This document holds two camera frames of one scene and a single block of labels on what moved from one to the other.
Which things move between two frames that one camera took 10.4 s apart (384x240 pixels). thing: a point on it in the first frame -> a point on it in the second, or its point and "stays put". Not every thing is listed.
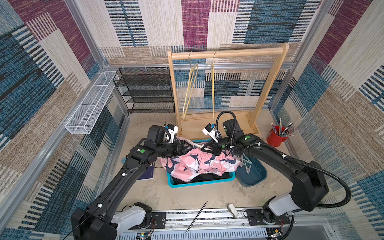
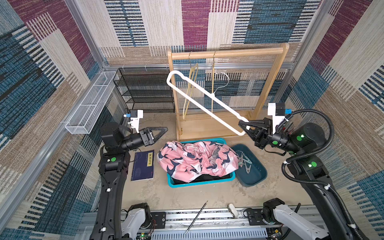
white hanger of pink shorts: x=195 y=144 -> x=212 y=94
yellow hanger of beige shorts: x=193 y=73 stays put
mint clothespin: x=248 y=160 stays put
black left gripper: x=182 y=151 -> x=147 y=133
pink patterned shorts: x=185 y=166 stays put
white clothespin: x=247 y=169 stays put
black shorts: x=175 y=180 stays put
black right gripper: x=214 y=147 -> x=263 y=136
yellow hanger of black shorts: x=213 y=77 stays put
